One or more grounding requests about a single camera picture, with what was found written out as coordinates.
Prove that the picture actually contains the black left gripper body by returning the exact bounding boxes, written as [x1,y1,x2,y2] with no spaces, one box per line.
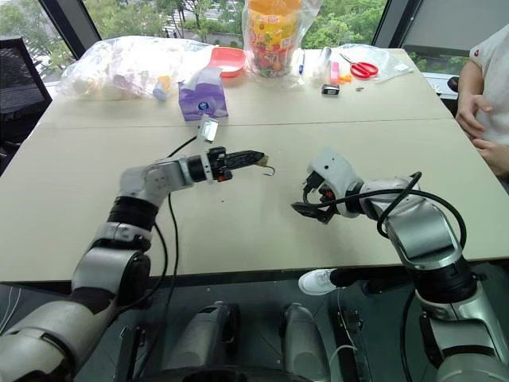
[206,146,236,184]

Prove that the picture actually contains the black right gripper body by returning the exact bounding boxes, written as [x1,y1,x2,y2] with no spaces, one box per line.
[302,170,340,213]

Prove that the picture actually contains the small metal hook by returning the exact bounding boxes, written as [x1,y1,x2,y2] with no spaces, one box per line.
[257,156,278,178]

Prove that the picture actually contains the person's right hand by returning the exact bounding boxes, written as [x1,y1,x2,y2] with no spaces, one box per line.
[454,92,493,141]

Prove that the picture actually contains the person's left hand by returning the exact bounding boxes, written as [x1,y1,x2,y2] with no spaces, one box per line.
[472,137,509,178]

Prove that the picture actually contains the white sneaker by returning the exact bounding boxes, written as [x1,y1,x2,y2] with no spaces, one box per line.
[297,267,339,297]

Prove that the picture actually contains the purple tissue box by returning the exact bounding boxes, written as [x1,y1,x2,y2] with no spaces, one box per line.
[177,65,231,123]

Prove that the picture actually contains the dark trouser leg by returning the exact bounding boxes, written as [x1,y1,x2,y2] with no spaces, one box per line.
[328,267,414,296]

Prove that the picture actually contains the blue and yellow glue stick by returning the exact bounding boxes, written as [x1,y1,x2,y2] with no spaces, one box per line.
[152,75,173,103]

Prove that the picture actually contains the red plastic bowl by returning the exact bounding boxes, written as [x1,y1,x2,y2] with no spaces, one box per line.
[209,46,247,79]

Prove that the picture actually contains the clear bag of colourful snacks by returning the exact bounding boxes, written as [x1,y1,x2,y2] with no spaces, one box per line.
[241,0,324,88]

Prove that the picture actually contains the silver dark rounded shape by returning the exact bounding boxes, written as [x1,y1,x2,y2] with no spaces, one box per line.
[163,300,240,375]
[279,302,332,382]

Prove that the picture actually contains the clear bag of assorted items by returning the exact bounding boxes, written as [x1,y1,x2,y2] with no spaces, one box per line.
[58,37,216,102]

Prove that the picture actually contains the clear flat plastic bag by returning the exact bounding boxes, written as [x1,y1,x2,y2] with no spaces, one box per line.
[336,42,415,85]

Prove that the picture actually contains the person's white shirt torso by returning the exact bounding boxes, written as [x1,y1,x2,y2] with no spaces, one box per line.
[468,26,509,145]

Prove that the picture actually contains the black mesh chair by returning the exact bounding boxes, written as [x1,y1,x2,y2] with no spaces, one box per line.
[0,36,53,168]

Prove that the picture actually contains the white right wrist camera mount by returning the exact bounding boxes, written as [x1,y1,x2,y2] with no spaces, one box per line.
[307,147,359,201]

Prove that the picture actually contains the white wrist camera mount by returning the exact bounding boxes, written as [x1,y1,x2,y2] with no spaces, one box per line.
[196,114,220,185]
[307,147,359,201]

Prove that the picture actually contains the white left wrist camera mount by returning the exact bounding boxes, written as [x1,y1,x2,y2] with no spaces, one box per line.
[196,114,220,185]

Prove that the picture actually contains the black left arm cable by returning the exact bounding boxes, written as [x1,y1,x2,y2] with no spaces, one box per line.
[114,134,200,343]

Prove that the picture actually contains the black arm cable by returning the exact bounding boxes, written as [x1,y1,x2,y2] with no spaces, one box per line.
[114,134,200,343]
[302,171,468,260]

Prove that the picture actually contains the thin white cord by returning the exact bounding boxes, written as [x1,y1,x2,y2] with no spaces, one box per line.
[332,284,359,382]

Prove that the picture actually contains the red handled scissors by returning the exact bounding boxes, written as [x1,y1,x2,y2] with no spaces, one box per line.
[339,53,381,79]

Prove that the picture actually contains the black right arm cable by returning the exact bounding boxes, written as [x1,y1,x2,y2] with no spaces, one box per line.
[302,171,468,260]

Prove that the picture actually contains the black cable under table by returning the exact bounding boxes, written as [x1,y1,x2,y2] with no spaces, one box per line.
[399,289,418,382]

